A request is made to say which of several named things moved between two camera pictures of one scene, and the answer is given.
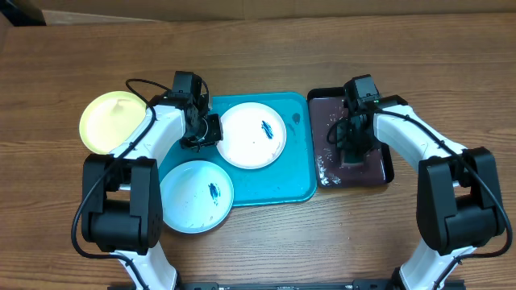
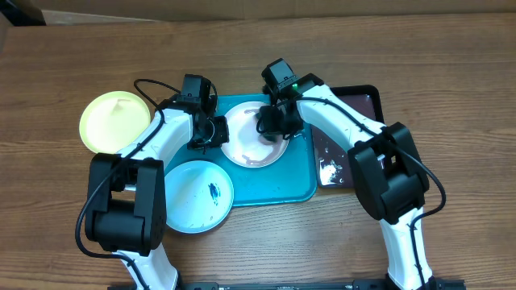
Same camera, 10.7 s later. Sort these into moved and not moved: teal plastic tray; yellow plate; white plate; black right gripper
Moved: black right gripper
Not moved: teal plastic tray; yellow plate; white plate
